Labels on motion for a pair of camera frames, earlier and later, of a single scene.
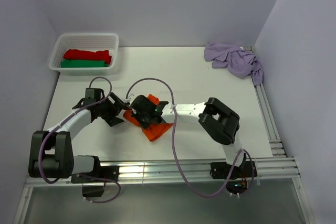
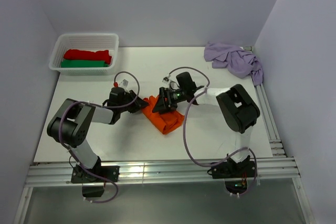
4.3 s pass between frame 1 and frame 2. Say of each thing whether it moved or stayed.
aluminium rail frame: stayed
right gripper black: moved
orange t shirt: moved
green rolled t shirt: stayed
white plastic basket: stayed
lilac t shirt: stayed
